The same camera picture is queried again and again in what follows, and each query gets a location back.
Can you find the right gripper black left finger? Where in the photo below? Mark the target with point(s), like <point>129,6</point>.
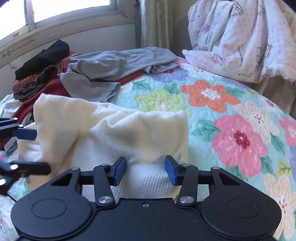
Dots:
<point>63,208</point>

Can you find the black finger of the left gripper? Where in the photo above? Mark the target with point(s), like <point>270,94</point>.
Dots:
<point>10,127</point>
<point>13,171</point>

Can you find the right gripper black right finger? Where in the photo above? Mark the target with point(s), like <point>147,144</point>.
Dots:
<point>225,207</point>

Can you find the cream knit baby cardigan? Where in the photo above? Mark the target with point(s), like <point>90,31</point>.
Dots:
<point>72,132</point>

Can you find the pale printed cream garment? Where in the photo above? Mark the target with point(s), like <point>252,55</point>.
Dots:
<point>9,105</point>

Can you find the red leather cushion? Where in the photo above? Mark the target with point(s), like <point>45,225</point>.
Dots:
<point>61,67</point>

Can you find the dark brown garment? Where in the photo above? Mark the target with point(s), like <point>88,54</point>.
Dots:
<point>28,91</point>

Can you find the black garment on cushion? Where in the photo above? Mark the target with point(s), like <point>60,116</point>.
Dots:
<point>51,56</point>

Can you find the floral quilted bedspread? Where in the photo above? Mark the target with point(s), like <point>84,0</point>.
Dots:
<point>230,125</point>

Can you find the grey cloth garment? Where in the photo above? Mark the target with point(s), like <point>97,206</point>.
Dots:
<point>95,76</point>

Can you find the pink patterned white blanket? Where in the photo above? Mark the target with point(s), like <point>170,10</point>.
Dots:
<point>247,41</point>

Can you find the gold satin curtain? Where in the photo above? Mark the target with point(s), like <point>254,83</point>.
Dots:
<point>157,22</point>

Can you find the wooden window frame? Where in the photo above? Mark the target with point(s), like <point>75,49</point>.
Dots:
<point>35,34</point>

